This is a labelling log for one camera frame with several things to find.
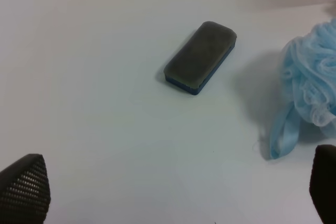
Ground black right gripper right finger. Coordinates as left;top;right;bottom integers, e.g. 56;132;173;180
309;145;335;223

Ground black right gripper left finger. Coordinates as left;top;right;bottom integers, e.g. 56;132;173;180
1;154;51;223

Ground light blue bath loofah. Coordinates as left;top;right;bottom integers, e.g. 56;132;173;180
269;19;335;159

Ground grey blue whiteboard eraser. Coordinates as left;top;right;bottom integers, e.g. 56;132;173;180
163;21;237;95

